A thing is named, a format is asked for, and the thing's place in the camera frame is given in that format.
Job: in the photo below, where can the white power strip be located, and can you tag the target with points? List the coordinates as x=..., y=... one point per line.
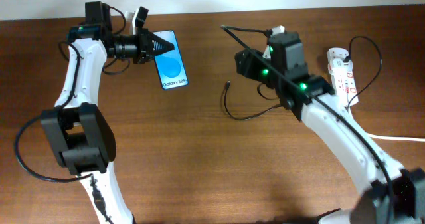
x=343, y=84

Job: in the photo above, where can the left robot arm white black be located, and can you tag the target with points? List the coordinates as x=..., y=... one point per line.
x=79, y=136

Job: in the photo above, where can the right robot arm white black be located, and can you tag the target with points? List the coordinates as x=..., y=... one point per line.
x=389, y=192

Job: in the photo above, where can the white USB charger adapter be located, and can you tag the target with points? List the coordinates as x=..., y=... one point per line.
x=339, y=66

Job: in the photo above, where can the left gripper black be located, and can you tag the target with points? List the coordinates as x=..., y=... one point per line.
x=145, y=40

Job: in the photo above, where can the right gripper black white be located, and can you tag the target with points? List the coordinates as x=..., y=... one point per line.
x=246, y=63

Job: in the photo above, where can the blue screen smartphone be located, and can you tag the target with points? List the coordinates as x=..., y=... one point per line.
x=170, y=65

